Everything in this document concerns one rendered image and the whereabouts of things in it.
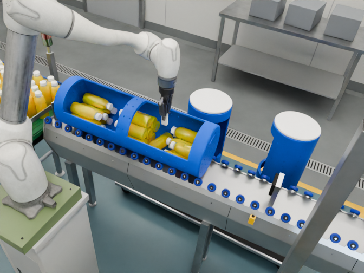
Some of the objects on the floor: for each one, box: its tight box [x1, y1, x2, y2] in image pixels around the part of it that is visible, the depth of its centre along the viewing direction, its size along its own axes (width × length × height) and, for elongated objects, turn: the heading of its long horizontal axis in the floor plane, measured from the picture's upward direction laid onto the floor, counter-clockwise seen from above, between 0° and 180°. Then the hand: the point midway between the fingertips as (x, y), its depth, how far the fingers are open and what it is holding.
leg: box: [64, 160, 80, 187], centre depth 234 cm, size 6×6×63 cm
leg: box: [191, 220, 211, 273], centre depth 206 cm, size 6×6×63 cm
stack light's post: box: [46, 51, 59, 82], centre depth 261 cm, size 4×4×110 cm
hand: (164, 118), depth 163 cm, fingers closed
